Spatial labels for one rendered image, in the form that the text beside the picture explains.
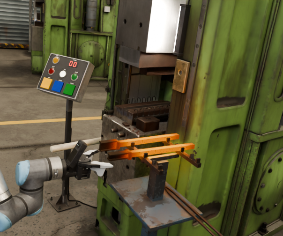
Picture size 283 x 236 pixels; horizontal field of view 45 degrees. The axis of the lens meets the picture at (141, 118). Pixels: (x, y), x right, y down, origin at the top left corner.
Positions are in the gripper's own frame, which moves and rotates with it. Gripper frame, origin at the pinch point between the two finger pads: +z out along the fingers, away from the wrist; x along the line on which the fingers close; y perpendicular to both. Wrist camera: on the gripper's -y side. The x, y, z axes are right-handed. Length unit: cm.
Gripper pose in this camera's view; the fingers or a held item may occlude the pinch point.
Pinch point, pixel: (106, 156)
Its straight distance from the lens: 147.1
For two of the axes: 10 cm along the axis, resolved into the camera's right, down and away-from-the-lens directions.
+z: 8.7, -0.6, 5.0
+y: -1.2, 9.4, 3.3
